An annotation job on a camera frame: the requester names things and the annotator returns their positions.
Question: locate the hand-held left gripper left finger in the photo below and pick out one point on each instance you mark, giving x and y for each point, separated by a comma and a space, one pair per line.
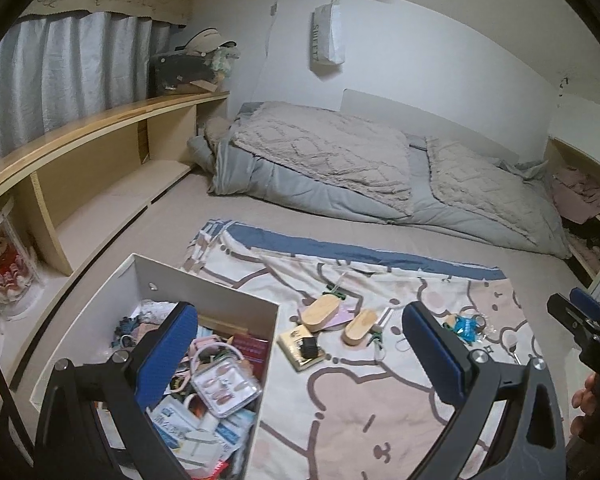
172, 355

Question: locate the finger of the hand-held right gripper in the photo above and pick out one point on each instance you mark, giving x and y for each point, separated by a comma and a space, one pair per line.
586, 302
570, 317

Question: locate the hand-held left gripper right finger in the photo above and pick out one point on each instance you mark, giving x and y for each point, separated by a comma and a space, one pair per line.
435, 355

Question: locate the white storage box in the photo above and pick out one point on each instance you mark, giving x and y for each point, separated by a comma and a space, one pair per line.
190, 280

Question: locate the person's right hand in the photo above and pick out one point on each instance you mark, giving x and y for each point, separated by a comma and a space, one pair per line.
580, 402

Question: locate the pink plastic item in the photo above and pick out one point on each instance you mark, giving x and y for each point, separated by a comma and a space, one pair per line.
205, 350

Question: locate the pink brown item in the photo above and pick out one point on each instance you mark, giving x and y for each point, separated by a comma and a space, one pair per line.
145, 332

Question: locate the blue foil packet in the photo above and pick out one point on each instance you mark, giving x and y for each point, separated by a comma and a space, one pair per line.
464, 327

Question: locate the white lace cloth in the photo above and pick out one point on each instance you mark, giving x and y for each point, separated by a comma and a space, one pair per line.
152, 310

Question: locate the clear plastic case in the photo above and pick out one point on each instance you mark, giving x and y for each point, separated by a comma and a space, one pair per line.
225, 385

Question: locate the clear plastic wrapper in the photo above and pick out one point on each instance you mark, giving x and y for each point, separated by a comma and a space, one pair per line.
492, 331

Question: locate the blue white packet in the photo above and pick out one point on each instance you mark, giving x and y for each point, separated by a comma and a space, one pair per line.
172, 417
232, 432

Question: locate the dark clothes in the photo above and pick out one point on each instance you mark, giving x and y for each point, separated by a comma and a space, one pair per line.
590, 240

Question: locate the red book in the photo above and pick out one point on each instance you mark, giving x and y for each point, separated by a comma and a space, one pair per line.
250, 350

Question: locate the oval wooden case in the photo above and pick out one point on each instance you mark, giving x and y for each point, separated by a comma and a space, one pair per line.
360, 327
322, 312

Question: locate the printed cartoon blanket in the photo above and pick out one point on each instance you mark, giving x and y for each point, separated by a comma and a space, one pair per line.
370, 410

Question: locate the white paper packet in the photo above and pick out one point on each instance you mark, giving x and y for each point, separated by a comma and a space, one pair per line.
200, 447

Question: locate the pink flat pouch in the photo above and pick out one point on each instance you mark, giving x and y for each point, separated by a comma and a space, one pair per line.
345, 316

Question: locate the pink clothes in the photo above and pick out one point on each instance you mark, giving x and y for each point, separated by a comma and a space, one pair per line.
580, 195

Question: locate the beige quilted blanket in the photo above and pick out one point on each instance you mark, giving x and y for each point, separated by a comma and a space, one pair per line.
490, 195
330, 155

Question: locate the wooden side shelf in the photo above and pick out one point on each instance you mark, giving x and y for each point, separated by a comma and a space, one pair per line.
555, 152

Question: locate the doll in clear case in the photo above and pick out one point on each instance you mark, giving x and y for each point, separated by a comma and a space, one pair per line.
7, 265

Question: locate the grey duvet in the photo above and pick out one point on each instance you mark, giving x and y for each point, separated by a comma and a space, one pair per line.
305, 185

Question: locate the white headboard panel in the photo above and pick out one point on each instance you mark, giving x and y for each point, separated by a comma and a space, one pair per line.
405, 110

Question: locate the long wooden shelf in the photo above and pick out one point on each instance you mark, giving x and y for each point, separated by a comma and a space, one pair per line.
105, 115

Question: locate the dark bag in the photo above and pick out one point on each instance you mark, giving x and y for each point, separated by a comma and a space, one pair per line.
180, 72

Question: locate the green patterned bundle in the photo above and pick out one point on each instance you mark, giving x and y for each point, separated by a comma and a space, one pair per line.
225, 57

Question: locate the grey curtain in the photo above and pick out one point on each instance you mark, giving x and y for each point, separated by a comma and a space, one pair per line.
55, 70

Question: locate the white cap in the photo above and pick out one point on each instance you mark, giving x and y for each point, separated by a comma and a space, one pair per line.
205, 40

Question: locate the hanging white bag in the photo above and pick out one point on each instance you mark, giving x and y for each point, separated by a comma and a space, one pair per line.
327, 35

